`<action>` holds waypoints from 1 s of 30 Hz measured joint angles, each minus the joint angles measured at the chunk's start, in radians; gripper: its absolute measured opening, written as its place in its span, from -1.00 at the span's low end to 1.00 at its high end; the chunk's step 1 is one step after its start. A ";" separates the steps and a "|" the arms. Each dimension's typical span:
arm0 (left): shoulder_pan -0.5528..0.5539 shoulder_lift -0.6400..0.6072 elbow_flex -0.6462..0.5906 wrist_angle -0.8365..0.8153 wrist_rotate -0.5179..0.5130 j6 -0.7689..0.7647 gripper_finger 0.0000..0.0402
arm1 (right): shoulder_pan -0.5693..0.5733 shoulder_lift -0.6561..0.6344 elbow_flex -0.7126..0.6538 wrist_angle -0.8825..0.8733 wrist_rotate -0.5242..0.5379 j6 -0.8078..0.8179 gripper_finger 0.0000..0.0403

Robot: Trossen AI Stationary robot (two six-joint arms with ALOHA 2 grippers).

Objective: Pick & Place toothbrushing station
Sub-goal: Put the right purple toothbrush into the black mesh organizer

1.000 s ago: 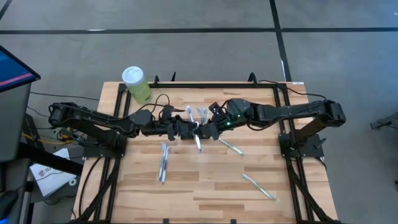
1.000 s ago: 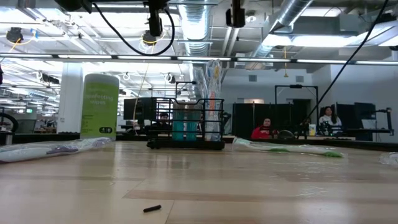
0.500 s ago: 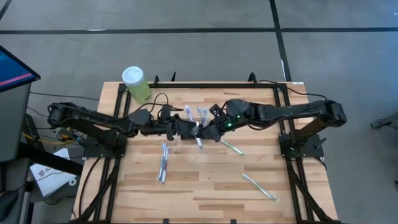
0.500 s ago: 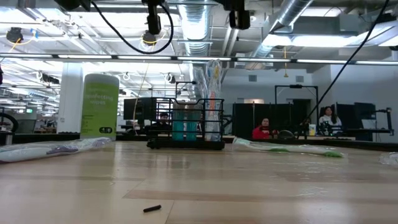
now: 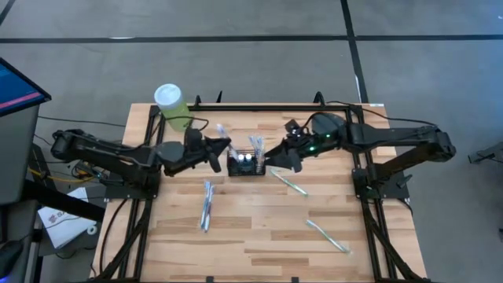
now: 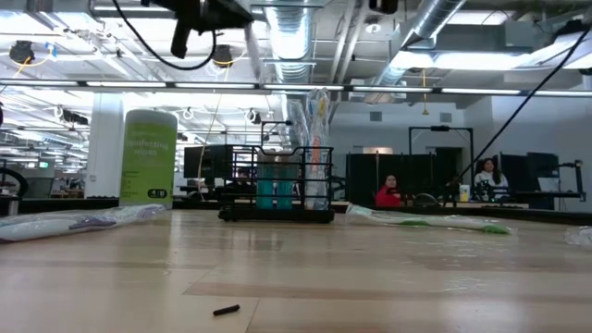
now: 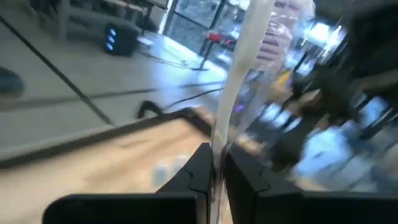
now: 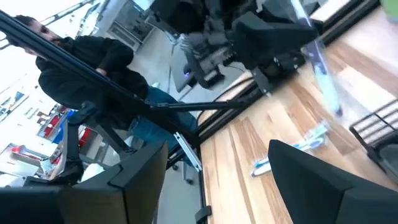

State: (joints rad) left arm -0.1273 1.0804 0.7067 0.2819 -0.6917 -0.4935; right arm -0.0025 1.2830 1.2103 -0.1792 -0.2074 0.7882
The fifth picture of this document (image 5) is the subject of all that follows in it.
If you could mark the teal toothpaste tube white cap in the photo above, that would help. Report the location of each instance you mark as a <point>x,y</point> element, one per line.
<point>248,156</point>
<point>241,157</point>

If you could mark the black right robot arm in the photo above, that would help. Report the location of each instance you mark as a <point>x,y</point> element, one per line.
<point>393,135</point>

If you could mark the white tape roll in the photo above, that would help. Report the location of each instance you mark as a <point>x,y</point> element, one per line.
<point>89,230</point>

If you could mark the grey cabinet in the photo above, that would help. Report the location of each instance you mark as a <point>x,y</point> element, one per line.
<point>17,157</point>

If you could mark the white printed paper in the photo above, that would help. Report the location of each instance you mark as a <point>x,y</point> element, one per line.
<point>63,232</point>

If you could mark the black table clamp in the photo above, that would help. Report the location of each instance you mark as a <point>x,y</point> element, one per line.
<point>219,97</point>
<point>197,101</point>
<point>319,99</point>

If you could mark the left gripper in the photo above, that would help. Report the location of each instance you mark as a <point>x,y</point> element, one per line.
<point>196,151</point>

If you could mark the black desk bar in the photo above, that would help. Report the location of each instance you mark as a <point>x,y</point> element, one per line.
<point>63,200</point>

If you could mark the black stand foot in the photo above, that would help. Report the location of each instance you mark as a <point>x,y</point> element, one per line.
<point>487,154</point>

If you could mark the blue-screen computer monitor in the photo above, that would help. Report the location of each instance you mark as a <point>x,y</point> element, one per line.
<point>19,90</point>

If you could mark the green disinfecting wipes canister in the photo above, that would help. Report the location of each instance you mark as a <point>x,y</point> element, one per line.
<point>175,106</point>

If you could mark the black metal table frame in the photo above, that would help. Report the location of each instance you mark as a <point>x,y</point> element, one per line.
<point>275,107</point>

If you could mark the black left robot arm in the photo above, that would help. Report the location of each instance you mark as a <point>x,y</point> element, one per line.
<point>110,151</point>

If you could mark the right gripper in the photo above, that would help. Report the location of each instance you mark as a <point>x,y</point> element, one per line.
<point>302,145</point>

